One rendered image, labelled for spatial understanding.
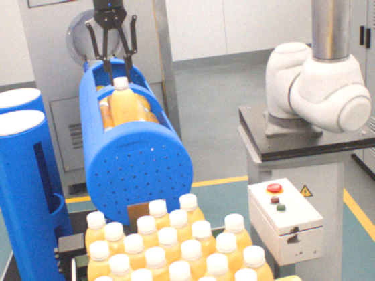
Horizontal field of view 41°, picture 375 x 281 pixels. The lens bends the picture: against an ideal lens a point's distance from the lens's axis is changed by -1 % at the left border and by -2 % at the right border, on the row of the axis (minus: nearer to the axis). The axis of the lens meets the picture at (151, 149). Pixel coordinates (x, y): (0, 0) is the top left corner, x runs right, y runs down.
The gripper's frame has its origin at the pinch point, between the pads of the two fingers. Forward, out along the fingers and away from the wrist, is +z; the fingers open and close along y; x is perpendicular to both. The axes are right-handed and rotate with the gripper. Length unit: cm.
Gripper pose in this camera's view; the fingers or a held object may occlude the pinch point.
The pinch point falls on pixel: (118, 71)
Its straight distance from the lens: 134.7
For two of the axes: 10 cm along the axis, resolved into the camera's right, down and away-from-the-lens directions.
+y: -9.8, 1.8, -0.9
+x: 1.5, 3.6, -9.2
